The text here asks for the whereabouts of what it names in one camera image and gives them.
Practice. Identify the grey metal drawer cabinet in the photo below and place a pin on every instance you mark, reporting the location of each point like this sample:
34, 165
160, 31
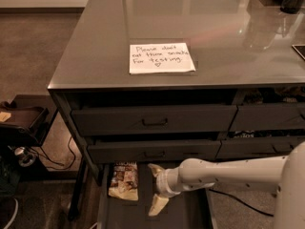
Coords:
236, 46

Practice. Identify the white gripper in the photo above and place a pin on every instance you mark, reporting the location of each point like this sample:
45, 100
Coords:
163, 182

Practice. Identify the grey drawer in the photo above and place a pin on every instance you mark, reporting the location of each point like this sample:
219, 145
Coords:
160, 150
153, 119
275, 116
243, 148

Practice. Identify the bottom left open drawer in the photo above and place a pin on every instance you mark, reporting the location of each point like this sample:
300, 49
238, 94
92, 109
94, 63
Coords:
190, 210

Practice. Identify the top left grey drawer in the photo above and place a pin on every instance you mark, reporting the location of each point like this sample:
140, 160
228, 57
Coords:
153, 119

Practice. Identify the brown chip bag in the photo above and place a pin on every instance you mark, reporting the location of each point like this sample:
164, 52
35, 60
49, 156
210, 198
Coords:
124, 182

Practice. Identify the middle right grey drawer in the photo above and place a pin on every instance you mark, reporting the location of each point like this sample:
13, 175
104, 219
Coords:
243, 148

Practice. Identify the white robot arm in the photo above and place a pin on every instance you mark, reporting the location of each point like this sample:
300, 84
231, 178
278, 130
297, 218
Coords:
284, 175

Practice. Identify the snack bags in right drawer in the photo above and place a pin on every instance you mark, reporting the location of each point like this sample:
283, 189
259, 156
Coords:
269, 96

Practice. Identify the middle left grey drawer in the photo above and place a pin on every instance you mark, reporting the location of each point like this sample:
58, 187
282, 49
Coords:
160, 150

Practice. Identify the top right grey drawer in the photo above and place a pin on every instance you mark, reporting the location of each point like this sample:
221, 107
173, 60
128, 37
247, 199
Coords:
275, 116

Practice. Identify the white handwritten paper note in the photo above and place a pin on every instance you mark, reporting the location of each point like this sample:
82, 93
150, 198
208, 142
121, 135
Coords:
160, 58

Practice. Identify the dark side cart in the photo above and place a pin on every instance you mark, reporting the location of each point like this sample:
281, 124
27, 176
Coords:
31, 117

